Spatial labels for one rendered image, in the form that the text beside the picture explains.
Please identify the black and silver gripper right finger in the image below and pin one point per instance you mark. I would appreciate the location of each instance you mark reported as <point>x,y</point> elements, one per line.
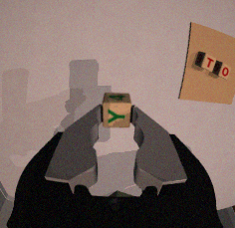
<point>165,162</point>

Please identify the tan flat mat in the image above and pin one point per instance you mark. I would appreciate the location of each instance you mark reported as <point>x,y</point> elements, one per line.
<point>199,84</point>

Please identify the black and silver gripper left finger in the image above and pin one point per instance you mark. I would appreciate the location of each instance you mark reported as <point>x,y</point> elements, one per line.
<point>66,160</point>

